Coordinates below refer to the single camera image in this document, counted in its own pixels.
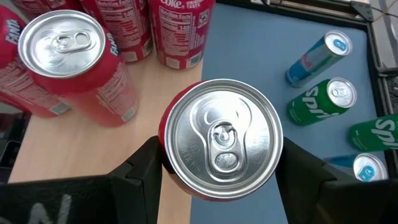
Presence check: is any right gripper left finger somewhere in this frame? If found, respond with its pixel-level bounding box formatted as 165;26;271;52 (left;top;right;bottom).
0;136;163;224

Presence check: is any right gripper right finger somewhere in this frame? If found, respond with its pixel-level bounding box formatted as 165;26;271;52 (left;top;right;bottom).
275;136;398;224

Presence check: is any blue silver Red Bull can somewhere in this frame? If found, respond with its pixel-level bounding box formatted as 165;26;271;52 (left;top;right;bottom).
285;30;354;88
323;152;389;183

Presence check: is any red Fanta can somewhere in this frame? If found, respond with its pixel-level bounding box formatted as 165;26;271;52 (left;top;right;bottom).
17;9;141;128
0;4;72;119
157;78;284;202

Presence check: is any red Coca-Cola can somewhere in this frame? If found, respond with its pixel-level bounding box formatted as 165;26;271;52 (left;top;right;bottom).
148;0;216;70
79;0;154;63
11;0;85;13

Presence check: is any light wooden board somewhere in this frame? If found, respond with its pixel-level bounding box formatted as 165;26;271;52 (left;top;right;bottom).
7;51;205;224

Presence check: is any green Sprite can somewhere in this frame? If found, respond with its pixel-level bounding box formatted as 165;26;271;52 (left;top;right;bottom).
348;113;398;152
286;77;358;127

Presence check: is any blue table mat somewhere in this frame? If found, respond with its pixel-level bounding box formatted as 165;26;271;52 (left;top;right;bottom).
189;2;389;224

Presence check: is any black metal table frame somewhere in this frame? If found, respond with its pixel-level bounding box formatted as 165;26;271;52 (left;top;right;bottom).
216;0;398;180

